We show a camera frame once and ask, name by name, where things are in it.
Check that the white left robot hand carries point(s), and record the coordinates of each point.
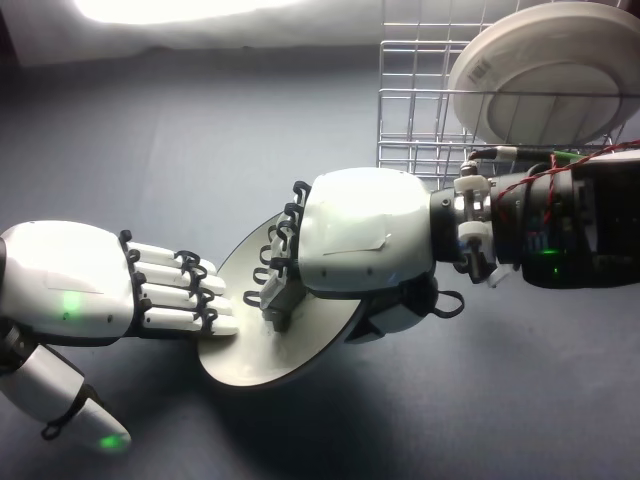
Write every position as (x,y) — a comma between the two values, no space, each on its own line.
(65,280)

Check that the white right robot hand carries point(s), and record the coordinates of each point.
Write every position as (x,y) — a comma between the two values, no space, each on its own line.
(360,225)

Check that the white round plate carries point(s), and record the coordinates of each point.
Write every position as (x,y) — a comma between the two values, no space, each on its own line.
(260,355)

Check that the white plate with barcode sticker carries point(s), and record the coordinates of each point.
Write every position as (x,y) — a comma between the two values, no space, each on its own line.
(540,100)

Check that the grey table cloth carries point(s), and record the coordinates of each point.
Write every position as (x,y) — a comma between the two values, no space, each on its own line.
(150,150)

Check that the white backdrop cloth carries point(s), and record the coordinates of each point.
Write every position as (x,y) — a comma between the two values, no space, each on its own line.
(250,25)

